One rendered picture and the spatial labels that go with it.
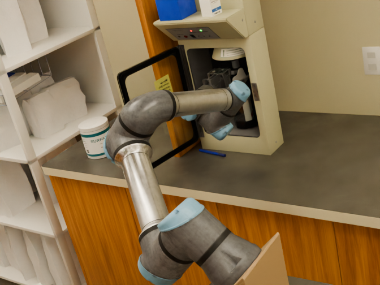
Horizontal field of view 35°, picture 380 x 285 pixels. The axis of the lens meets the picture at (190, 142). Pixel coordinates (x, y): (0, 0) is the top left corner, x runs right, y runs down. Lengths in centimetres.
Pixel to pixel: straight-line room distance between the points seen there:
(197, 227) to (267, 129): 90
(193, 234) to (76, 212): 141
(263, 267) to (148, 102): 59
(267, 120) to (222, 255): 92
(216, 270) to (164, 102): 54
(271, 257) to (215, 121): 70
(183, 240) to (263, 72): 95
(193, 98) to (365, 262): 75
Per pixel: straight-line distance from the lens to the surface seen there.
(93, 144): 264
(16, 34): 304
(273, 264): 152
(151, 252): 158
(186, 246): 149
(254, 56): 220
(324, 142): 236
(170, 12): 219
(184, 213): 148
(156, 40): 233
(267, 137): 230
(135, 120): 175
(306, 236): 208
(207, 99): 190
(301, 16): 255
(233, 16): 208
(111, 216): 266
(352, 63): 252
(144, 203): 167
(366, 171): 214
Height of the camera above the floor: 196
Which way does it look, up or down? 23 degrees down
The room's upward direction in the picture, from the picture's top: 13 degrees counter-clockwise
